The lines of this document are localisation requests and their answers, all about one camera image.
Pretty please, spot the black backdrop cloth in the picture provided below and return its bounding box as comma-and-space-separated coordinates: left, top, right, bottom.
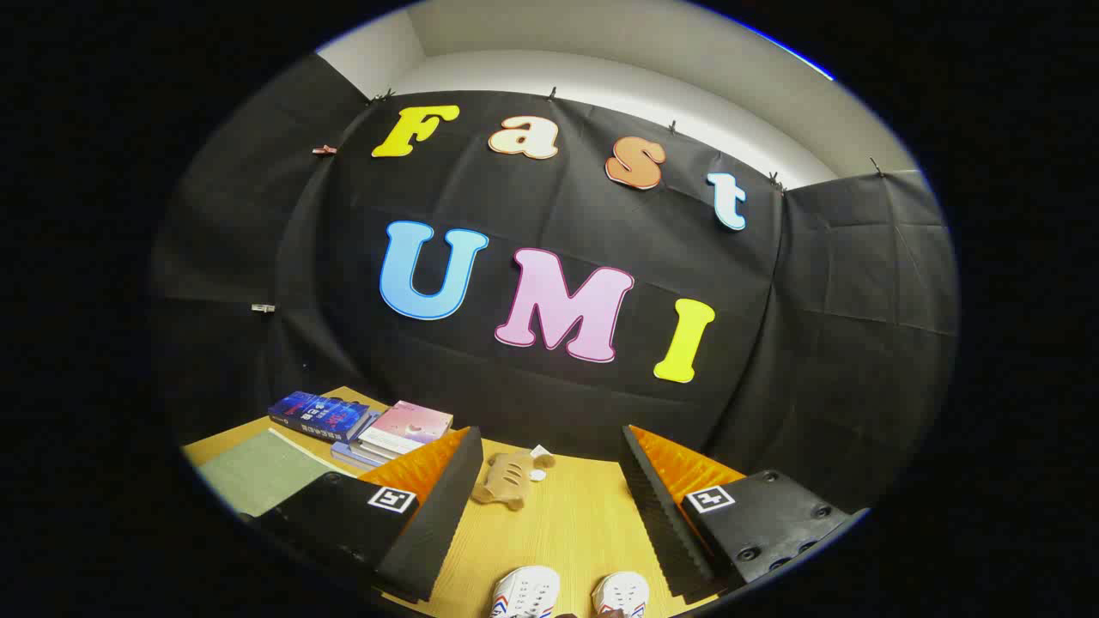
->
150, 53, 958, 516

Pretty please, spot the dark blue book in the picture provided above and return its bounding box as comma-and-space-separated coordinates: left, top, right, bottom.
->
268, 391, 372, 443

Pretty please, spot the beige fabric storage box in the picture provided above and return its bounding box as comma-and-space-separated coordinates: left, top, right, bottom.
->
196, 427, 355, 519

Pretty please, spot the brown bread plush toy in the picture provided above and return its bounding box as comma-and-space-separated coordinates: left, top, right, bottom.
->
471, 448, 557, 512

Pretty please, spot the white paperback book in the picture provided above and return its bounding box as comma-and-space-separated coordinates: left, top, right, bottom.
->
350, 416, 404, 463

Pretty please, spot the pink cover book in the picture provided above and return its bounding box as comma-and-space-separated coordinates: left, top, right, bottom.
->
358, 400, 454, 456

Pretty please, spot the light blue book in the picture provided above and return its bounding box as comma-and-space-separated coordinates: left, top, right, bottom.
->
331, 410, 387, 471

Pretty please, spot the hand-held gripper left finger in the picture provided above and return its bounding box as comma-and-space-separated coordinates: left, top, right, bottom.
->
245, 425, 484, 604

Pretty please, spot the white canvas shoe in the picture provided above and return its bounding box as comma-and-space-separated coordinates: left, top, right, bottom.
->
591, 571, 651, 618
489, 565, 561, 618

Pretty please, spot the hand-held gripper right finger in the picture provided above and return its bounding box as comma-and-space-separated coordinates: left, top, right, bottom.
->
618, 424, 870, 602

